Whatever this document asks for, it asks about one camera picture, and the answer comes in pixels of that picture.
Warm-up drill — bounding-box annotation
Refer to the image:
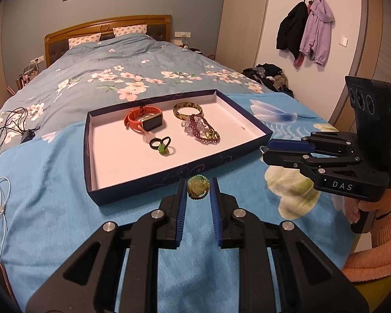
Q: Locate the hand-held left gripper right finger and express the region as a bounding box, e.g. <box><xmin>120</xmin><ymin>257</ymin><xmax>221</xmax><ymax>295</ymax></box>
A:
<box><xmin>210</xmin><ymin>177</ymin><xmax>369</xmax><ymax>313</ymax></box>

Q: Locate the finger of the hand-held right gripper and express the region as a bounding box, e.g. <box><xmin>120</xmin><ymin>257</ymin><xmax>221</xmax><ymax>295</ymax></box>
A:
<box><xmin>267</xmin><ymin>131</ymin><xmax>359</xmax><ymax>157</ymax></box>
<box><xmin>262</xmin><ymin>150</ymin><xmax>362</xmax><ymax>174</ymax></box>

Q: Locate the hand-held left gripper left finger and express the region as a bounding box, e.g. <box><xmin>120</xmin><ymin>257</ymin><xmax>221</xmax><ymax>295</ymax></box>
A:
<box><xmin>25</xmin><ymin>179</ymin><xmax>188</xmax><ymax>313</ymax></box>

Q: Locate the jade flower bracelet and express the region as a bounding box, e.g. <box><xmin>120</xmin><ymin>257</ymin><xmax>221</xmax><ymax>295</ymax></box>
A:
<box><xmin>187</xmin><ymin>175</ymin><xmax>211</xmax><ymax>200</ymax></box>

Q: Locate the black hair tie green bead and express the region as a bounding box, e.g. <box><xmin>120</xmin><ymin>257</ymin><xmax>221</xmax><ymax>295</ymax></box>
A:
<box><xmin>149</xmin><ymin>136</ymin><xmax>176</xmax><ymax>157</ymax></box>

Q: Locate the dark blue box tray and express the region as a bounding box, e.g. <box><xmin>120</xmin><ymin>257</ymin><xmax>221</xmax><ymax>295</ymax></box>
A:
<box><xmin>84</xmin><ymin>89</ymin><xmax>273</xmax><ymax>207</ymax></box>

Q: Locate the purple beaded bracelet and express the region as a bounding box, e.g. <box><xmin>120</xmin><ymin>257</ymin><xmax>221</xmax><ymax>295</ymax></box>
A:
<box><xmin>182</xmin><ymin>113</ymin><xmax>221</xmax><ymax>144</ymax></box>

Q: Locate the clear crystal bracelet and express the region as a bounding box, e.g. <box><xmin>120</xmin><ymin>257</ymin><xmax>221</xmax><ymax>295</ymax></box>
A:
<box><xmin>182</xmin><ymin>117</ymin><xmax>210</xmax><ymax>131</ymax></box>

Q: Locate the person's right forearm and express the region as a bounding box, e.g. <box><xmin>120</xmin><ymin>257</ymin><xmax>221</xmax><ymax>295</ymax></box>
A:
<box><xmin>340</xmin><ymin>189</ymin><xmax>391</xmax><ymax>284</ymax></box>

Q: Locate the person's right hand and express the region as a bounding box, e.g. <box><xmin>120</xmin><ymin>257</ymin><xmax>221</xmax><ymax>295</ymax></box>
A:
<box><xmin>344</xmin><ymin>198</ymin><xmax>379</xmax><ymax>225</ymax></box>

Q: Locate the pile of dark clothes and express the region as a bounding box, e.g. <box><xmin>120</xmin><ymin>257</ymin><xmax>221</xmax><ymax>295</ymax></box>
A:
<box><xmin>241</xmin><ymin>63</ymin><xmax>294</xmax><ymax>98</ymax></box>

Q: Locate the orange smartwatch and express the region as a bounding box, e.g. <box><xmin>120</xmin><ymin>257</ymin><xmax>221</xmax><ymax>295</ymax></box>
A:
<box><xmin>124</xmin><ymin>106</ymin><xmax>164</xmax><ymax>134</ymax></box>

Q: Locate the amber bangle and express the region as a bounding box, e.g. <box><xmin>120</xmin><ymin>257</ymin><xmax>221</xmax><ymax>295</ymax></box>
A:
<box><xmin>173</xmin><ymin>102</ymin><xmax>204</xmax><ymax>120</ymax></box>

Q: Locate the wooden door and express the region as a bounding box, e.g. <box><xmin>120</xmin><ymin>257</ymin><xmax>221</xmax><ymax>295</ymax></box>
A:
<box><xmin>326</xmin><ymin>0</ymin><xmax>391</xmax><ymax>128</ymax></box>

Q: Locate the black jacket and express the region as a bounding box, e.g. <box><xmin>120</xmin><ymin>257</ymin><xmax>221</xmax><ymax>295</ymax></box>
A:
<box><xmin>276</xmin><ymin>2</ymin><xmax>310</xmax><ymax>60</ymax></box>

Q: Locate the lilac jacket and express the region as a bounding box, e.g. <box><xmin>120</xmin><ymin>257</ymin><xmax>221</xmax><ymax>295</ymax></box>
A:
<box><xmin>299</xmin><ymin>0</ymin><xmax>334</xmax><ymax>66</ymax></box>

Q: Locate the blue tulip fleece blanket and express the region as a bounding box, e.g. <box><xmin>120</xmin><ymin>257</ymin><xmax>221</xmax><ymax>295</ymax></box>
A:
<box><xmin>0</xmin><ymin>92</ymin><xmax>362</xmax><ymax>313</ymax></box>

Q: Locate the person's mustard cardigan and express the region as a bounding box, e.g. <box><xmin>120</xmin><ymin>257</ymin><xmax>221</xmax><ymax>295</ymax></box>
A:
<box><xmin>357</xmin><ymin>279</ymin><xmax>391</xmax><ymax>313</ymax></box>

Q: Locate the grey-blue floral duvet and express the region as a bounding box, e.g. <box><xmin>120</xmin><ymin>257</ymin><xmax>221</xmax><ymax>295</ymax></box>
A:
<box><xmin>0</xmin><ymin>34</ymin><xmax>275</xmax><ymax>177</ymax></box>

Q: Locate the white dotted pillow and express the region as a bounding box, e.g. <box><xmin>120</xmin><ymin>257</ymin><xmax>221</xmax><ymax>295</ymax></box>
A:
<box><xmin>68</xmin><ymin>33</ymin><xmax>102</xmax><ymax>50</ymax></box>
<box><xmin>113</xmin><ymin>25</ymin><xmax>148</xmax><ymax>38</ymax></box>

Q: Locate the wooden headboard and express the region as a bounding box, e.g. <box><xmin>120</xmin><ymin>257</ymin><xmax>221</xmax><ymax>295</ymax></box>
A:
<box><xmin>45</xmin><ymin>15</ymin><xmax>173</xmax><ymax>66</ymax></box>

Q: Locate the cluttered bedside table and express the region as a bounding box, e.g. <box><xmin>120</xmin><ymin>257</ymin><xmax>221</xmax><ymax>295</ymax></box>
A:
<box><xmin>15</xmin><ymin>62</ymin><xmax>46</xmax><ymax>92</ymax></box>

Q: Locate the black charger cable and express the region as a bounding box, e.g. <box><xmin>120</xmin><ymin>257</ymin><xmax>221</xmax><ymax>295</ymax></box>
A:
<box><xmin>0</xmin><ymin>107</ymin><xmax>41</xmax><ymax>167</ymax></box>

